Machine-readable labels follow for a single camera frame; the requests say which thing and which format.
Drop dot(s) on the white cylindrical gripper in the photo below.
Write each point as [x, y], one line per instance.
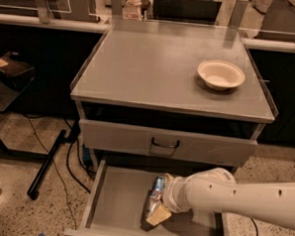
[170, 194]

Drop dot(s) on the blue silver redbull can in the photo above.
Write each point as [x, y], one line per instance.
[154, 195]

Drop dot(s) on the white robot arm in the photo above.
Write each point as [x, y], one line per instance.
[217, 191]

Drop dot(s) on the open middle drawer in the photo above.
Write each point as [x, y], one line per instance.
[118, 199]

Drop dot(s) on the closed top drawer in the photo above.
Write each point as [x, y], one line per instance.
[197, 148]

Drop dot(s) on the grey metal drawer cabinet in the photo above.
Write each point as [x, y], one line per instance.
[145, 74]

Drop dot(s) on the black metal floor bar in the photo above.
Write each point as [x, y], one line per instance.
[34, 189]

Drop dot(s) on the white paper bowl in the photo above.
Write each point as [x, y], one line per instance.
[220, 75]

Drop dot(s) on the black box device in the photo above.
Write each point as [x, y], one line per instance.
[15, 73]

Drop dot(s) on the clear plastic jar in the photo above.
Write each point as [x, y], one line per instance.
[133, 9]

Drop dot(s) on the black monitor back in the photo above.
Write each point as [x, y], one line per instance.
[195, 11]

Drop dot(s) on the black side table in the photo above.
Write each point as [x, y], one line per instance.
[8, 96]

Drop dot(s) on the black drawer handle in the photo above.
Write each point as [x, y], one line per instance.
[166, 146]

